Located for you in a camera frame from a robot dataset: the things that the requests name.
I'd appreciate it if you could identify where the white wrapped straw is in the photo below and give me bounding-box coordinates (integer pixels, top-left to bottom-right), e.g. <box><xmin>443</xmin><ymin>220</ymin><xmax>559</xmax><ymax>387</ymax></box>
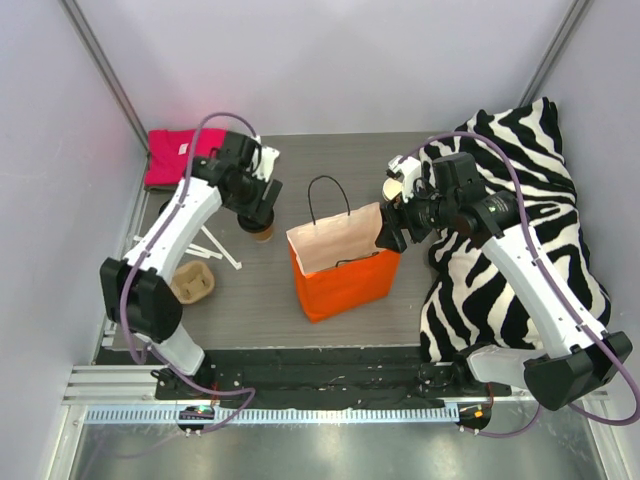
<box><xmin>186</xmin><ymin>244</ymin><xmax>223</xmax><ymax>259</ymax></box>
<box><xmin>201</xmin><ymin>226</ymin><xmax>243</xmax><ymax>270</ymax></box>

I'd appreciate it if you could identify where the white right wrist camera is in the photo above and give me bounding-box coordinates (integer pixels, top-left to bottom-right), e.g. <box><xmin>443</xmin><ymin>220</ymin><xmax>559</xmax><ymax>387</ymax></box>
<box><xmin>386</xmin><ymin>155</ymin><xmax>423</xmax><ymax>203</ymax></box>

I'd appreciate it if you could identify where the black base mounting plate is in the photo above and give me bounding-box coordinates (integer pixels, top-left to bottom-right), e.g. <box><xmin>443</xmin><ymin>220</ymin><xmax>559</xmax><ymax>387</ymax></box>
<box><xmin>94</xmin><ymin>347</ymin><xmax>512</xmax><ymax>409</ymax></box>

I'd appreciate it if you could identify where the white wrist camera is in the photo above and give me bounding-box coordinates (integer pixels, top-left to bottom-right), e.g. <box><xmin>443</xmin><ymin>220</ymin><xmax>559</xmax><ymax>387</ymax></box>
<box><xmin>250</xmin><ymin>145</ymin><xmax>280</xmax><ymax>182</ymax></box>
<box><xmin>386</xmin><ymin>155</ymin><xmax>423</xmax><ymax>203</ymax></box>

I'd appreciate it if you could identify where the black plastic cup lid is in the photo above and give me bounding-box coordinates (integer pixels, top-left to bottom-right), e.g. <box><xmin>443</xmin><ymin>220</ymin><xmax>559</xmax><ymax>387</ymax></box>
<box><xmin>237</xmin><ymin>210</ymin><xmax>275</xmax><ymax>234</ymax></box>

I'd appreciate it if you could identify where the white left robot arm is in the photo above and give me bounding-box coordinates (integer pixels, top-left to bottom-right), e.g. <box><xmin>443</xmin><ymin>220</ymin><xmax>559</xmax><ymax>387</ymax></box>
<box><xmin>99</xmin><ymin>132</ymin><xmax>282</xmax><ymax>399</ymax></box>

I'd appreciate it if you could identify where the zebra print blanket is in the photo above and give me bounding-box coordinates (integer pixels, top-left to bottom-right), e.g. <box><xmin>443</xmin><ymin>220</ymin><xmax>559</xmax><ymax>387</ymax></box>
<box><xmin>417</xmin><ymin>96</ymin><xmax>612</xmax><ymax>364</ymax></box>

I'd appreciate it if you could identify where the aluminium front rail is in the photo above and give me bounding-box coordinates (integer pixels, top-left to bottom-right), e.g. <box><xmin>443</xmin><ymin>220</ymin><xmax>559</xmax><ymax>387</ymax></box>
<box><xmin>62</xmin><ymin>360</ymin><xmax>612</xmax><ymax>426</ymax></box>

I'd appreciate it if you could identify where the brown paper cup innermost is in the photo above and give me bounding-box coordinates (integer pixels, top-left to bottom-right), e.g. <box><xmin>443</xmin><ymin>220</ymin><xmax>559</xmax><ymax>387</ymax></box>
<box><xmin>251</xmin><ymin>224</ymin><xmax>274</xmax><ymax>243</ymax></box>

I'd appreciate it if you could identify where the folded pink shirt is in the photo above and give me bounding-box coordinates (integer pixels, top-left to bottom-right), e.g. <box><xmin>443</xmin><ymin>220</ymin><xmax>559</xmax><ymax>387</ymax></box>
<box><xmin>144</xmin><ymin>128</ymin><xmax>227</xmax><ymax>190</ymax></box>

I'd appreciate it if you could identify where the brown cardboard cup carrier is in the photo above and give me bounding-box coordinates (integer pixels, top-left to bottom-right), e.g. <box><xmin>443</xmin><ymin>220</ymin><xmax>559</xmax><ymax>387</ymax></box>
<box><xmin>170</xmin><ymin>260</ymin><xmax>215</xmax><ymax>305</ymax></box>

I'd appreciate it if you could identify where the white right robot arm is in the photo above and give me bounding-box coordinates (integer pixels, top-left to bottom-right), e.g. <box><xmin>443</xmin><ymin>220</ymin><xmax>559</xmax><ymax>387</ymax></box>
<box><xmin>376</xmin><ymin>153</ymin><xmax>633</xmax><ymax>411</ymax></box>

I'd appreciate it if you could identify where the orange paper gift bag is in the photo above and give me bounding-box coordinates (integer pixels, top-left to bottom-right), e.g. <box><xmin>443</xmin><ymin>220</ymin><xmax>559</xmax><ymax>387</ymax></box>
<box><xmin>286</xmin><ymin>176</ymin><xmax>400</xmax><ymax>323</ymax></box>

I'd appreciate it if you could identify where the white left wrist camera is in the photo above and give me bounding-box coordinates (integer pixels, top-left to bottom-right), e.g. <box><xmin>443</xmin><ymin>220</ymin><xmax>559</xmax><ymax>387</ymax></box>
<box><xmin>250</xmin><ymin>145</ymin><xmax>280</xmax><ymax>182</ymax></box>

